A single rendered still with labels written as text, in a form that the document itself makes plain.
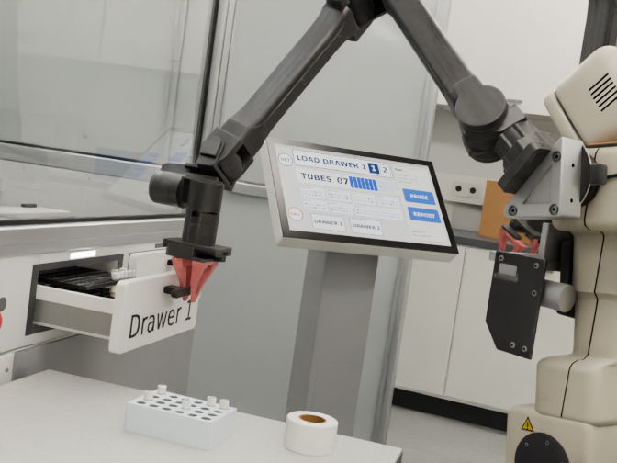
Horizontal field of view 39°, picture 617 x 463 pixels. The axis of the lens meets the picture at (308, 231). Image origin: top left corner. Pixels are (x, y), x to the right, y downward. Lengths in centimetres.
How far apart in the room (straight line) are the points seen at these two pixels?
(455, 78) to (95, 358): 81
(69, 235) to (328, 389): 110
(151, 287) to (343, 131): 178
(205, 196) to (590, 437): 71
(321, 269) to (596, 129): 109
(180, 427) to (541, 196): 59
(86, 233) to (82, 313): 19
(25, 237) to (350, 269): 115
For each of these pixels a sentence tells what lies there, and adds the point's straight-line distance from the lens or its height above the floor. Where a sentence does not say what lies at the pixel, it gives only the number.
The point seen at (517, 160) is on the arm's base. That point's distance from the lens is 128.
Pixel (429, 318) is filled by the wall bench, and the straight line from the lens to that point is 434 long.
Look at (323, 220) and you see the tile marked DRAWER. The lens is 219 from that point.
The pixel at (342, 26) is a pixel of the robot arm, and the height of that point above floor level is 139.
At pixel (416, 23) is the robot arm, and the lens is 152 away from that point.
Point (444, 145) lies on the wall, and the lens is 503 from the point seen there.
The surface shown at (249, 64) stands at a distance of 327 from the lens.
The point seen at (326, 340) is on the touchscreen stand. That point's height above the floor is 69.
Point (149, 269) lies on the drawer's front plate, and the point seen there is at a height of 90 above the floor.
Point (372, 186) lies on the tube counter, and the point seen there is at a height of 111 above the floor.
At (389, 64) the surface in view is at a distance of 307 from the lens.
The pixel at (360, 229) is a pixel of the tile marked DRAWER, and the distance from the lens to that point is 224.
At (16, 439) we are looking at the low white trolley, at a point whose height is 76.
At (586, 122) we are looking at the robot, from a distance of 142.
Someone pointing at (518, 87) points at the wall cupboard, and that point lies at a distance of 462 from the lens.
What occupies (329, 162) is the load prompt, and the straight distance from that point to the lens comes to 233.
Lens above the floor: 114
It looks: 4 degrees down
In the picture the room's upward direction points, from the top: 8 degrees clockwise
